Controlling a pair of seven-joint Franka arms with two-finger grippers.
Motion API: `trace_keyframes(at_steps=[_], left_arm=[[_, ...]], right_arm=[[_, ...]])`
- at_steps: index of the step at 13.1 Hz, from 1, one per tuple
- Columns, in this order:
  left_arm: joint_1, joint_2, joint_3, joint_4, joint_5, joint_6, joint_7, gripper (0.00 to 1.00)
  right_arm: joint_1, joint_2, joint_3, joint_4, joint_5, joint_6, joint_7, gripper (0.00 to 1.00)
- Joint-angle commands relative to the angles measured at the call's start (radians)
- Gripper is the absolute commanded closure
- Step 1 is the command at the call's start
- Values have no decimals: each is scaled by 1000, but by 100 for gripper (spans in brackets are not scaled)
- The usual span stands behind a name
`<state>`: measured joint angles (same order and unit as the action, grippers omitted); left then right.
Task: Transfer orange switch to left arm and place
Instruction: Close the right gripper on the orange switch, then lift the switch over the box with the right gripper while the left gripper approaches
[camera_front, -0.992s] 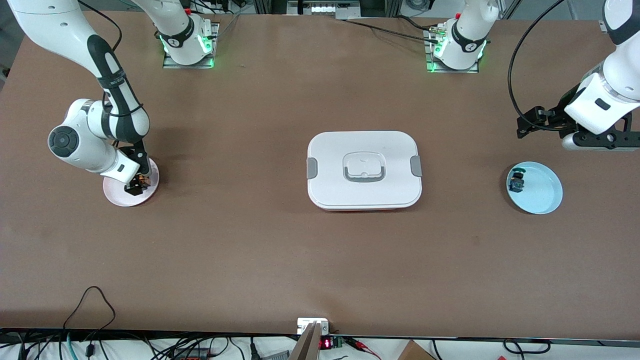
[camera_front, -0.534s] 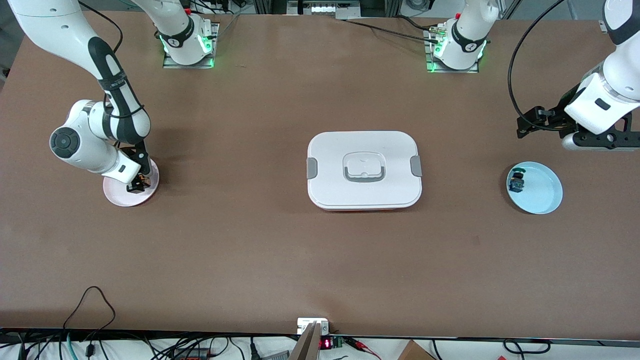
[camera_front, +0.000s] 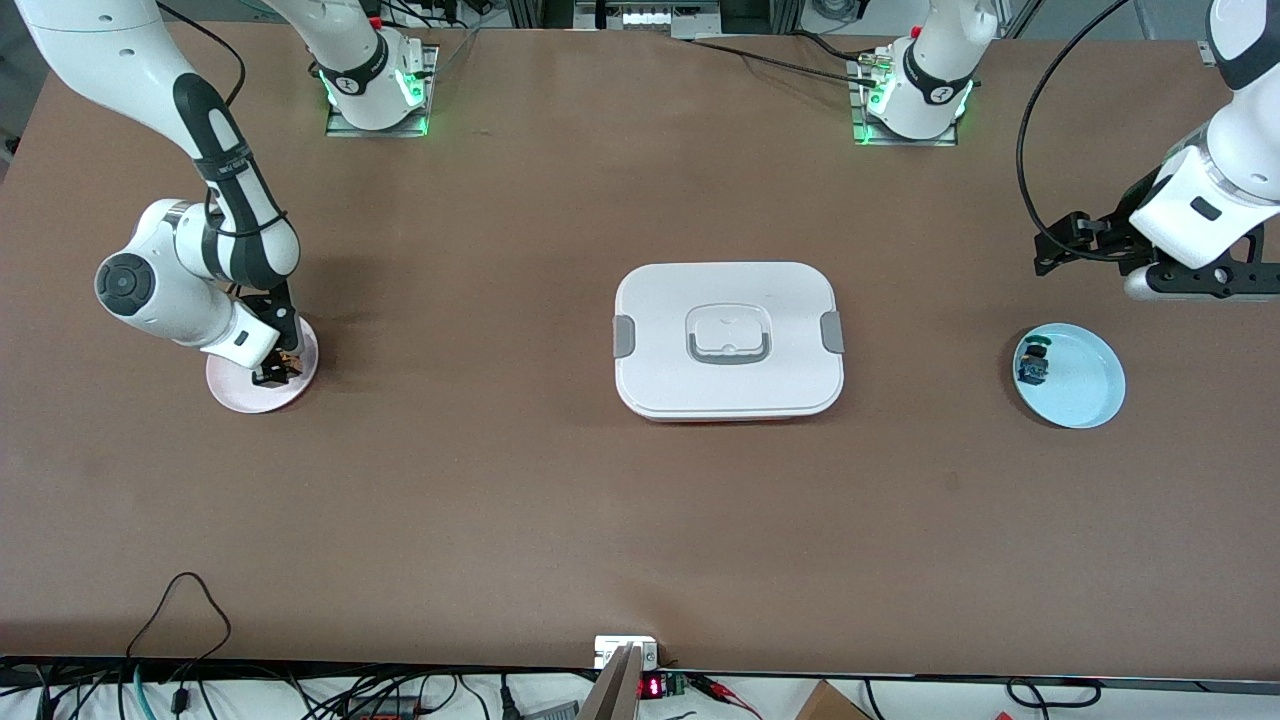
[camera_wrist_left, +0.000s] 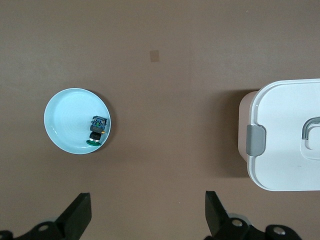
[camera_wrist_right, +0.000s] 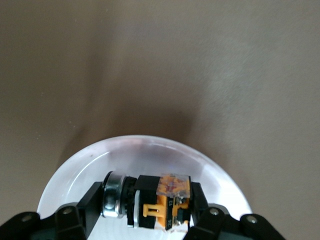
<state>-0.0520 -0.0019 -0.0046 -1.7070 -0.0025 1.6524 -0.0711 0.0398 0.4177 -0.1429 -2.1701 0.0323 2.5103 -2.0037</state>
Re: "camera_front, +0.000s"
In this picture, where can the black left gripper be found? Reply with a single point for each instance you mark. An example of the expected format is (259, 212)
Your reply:
(1117, 237)

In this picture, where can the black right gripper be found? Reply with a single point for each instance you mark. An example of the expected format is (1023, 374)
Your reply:
(274, 372)

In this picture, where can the orange push button switch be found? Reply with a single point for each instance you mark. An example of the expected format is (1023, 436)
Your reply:
(293, 364)

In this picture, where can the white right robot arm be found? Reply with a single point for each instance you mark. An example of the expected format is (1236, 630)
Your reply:
(130, 60)

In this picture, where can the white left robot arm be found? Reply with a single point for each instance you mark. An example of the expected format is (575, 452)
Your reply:
(940, 40)

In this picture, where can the white lunch box grey clips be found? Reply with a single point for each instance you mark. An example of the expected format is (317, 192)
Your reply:
(660, 370)

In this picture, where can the brown cardboard box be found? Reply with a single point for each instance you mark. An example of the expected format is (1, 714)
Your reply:
(825, 705)

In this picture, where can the pink round plate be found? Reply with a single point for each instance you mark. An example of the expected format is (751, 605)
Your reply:
(240, 395)

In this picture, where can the black blue small part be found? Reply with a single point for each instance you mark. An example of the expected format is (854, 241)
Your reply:
(1033, 368)

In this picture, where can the light blue round plate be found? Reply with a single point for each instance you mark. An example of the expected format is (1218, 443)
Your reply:
(1085, 380)

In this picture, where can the grey aluminium beam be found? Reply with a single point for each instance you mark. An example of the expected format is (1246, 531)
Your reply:
(615, 695)

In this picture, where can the white power strip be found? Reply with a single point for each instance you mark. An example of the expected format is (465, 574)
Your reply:
(650, 18)

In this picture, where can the red digit display module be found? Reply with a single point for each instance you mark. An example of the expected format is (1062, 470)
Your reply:
(652, 687)

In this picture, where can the red clip lead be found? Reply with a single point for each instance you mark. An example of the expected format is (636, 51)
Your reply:
(725, 690)

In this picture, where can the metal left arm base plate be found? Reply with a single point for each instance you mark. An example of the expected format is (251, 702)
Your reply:
(905, 142)

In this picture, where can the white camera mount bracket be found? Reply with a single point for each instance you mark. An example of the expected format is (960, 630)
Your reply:
(610, 650)

